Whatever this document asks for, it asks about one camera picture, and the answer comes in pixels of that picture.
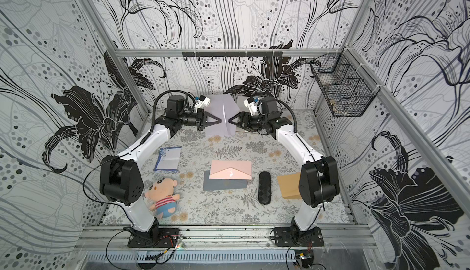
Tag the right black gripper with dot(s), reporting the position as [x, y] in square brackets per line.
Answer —
[243, 120]

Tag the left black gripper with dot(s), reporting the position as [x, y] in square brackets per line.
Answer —
[198, 118]

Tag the tan kraft envelope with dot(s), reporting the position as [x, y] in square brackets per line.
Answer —
[289, 186]

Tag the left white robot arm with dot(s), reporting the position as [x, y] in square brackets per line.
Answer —
[120, 176]

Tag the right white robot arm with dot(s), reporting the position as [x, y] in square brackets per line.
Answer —
[319, 179]

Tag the pink envelope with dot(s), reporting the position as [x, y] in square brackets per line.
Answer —
[231, 170]

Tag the dark grey envelope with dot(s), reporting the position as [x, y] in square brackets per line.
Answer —
[222, 184]

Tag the white mini drawer box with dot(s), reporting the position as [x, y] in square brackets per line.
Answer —
[240, 102]

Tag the black remote control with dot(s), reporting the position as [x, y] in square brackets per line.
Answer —
[264, 188]

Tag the pig plush toy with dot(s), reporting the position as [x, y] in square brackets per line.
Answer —
[163, 198]

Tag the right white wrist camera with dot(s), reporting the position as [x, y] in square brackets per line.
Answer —
[251, 104]

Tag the black wall bar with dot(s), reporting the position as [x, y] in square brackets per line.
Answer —
[232, 54]

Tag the black wire basket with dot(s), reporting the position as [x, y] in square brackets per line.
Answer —
[345, 91]

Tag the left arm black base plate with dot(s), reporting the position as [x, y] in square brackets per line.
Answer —
[155, 238]

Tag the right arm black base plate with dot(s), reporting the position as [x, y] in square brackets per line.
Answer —
[285, 237]

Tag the white slotted cable duct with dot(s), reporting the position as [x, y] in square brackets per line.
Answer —
[180, 256]

